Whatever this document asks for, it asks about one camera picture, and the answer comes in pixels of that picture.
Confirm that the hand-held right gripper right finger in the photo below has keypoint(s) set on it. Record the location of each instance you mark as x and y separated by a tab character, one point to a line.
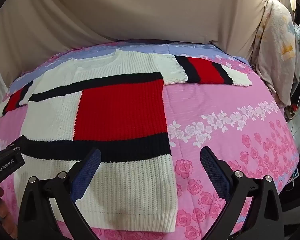
215	172

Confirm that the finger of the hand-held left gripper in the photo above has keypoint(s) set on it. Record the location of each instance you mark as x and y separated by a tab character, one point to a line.
13	145

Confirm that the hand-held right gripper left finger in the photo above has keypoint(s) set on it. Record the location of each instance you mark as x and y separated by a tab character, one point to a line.
88	172

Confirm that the white red black knit sweater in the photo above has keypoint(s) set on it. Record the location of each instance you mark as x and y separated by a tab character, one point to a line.
120	110

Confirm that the pink floral blanket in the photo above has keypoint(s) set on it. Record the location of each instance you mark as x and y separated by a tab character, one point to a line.
227	140

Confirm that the floral patterned pillow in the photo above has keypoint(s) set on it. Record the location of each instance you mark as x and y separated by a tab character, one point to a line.
277	42

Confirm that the beige pillow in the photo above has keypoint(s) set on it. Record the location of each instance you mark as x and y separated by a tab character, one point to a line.
140	12

